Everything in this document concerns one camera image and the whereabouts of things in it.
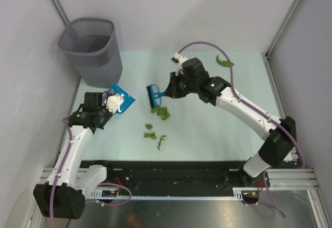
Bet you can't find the grey mesh waste bin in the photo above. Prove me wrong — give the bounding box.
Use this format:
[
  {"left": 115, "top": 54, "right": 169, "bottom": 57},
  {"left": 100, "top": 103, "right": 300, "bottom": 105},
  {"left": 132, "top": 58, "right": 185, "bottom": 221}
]
[{"left": 58, "top": 18, "right": 123, "bottom": 89}]

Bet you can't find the long green scrap lower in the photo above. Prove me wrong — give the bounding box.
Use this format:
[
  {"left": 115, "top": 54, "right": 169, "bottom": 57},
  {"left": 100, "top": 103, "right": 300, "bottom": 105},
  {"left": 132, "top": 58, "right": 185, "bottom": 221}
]
[{"left": 157, "top": 135, "right": 167, "bottom": 150}]

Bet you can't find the green paper scrap lower middle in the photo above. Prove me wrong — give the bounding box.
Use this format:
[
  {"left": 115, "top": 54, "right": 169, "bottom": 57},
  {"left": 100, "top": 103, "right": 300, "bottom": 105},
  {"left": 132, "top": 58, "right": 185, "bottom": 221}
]
[{"left": 144, "top": 133, "right": 157, "bottom": 140}]

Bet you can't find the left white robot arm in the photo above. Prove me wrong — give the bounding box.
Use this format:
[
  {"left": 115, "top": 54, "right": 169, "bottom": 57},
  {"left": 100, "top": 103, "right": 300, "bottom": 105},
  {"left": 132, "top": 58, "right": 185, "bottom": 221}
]
[{"left": 33, "top": 92, "right": 123, "bottom": 220}]

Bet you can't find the white slotted cable duct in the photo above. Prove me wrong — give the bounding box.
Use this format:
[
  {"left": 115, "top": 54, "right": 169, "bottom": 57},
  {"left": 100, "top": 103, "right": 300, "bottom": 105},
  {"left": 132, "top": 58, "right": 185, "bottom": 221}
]
[{"left": 87, "top": 188, "right": 258, "bottom": 202}]

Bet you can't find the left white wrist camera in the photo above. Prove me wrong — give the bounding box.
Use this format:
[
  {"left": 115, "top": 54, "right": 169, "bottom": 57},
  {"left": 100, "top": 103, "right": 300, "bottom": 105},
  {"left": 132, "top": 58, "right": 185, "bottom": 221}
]
[{"left": 106, "top": 94, "right": 124, "bottom": 114}]

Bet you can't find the blue plastic dustpan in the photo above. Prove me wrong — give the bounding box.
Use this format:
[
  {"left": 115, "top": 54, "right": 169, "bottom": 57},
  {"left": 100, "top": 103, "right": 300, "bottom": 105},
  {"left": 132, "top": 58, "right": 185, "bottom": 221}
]
[{"left": 103, "top": 83, "right": 135, "bottom": 114}]

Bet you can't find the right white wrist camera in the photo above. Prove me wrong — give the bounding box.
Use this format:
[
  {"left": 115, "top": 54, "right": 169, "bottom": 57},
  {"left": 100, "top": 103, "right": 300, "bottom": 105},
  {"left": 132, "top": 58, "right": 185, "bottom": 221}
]
[{"left": 171, "top": 53, "right": 188, "bottom": 75}]

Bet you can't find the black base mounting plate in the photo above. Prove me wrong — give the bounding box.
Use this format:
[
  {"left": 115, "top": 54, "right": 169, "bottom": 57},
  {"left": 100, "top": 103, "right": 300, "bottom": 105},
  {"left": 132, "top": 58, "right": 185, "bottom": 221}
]
[{"left": 79, "top": 160, "right": 269, "bottom": 188}]

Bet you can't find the green paper scrap far corner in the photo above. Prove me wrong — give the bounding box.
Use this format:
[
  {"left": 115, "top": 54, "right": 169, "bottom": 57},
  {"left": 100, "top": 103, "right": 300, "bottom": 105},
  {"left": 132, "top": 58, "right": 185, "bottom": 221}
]
[{"left": 216, "top": 55, "right": 234, "bottom": 68}]

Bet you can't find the small green scrap lower left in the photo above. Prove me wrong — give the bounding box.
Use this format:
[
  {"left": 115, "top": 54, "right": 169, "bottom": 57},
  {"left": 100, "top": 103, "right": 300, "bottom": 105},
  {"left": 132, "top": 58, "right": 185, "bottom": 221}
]
[{"left": 145, "top": 124, "right": 153, "bottom": 131}]

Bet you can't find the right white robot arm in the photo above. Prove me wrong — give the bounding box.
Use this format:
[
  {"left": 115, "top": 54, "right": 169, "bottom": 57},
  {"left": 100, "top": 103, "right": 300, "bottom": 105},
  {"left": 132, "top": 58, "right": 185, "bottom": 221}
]
[{"left": 164, "top": 53, "right": 296, "bottom": 187}]

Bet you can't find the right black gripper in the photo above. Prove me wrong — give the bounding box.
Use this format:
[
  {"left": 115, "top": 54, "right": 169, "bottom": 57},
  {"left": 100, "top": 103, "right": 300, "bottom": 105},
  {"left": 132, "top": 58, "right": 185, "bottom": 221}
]
[{"left": 165, "top": 71, "right": 198, "bottom": 99}]

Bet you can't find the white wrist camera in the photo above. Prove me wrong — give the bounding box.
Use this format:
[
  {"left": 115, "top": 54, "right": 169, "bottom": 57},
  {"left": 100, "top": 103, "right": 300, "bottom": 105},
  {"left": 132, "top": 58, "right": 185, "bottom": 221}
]
[
  {"left": 171, "top": 53, "right": 188, "bottom": 75},
  {"left": 106, "top": 94, "right": 124, "bottom": 114}
]

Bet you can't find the blue hand brush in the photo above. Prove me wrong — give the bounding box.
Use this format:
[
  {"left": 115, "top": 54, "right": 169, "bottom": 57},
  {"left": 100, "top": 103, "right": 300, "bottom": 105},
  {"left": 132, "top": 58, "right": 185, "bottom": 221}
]
[{"left": 146, "top": 84, "right": 164, "bottom": 108}]

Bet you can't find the green paper scrap centre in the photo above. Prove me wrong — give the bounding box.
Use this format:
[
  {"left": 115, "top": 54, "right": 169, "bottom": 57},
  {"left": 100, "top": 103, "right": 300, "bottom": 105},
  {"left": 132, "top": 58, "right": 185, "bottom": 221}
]
[{"left": 150, "top": 107, "right": 171, "bottom": 121}]

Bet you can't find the green paper scrap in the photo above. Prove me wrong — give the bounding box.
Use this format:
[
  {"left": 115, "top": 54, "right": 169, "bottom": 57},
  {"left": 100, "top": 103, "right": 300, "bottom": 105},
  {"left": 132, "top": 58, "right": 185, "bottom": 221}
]
[
  {"left": 144, "top": 133, "right": 157, "bottom": 140},
  {"left": 150, "top": 107, "right": 171, "bottom": 121}
]

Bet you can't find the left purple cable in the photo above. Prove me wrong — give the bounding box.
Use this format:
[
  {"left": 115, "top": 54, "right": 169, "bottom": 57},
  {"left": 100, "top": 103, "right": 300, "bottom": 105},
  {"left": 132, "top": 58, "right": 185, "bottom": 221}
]
[{"left": 49, "top": 118, "right": 133, "bottom": 228}]

